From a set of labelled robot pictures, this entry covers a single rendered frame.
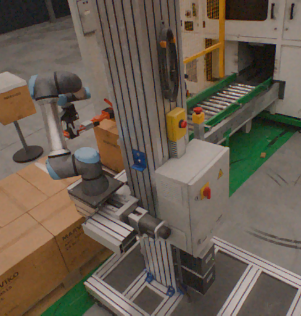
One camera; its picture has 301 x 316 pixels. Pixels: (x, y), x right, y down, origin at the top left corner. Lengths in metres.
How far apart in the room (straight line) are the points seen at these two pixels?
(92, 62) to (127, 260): 2.04
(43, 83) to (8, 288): 1.34
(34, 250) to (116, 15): 1.57
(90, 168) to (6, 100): 2.40
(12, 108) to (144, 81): 2.78
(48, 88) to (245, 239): 1.95
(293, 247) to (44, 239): 1.87
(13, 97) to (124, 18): 2.77
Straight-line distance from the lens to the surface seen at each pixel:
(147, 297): 2.26
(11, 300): 2.43
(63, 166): 1.65
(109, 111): 2.46
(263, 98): 3.78
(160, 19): 1.33
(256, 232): 2.87
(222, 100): 3.80
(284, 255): 2.75
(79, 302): 2.61
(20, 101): 3.96
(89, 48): 3.45
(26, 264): 2.32
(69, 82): 1.67
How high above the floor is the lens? 2.09
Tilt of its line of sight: 33 degrees down
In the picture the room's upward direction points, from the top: 8 degrees counter-clockwise
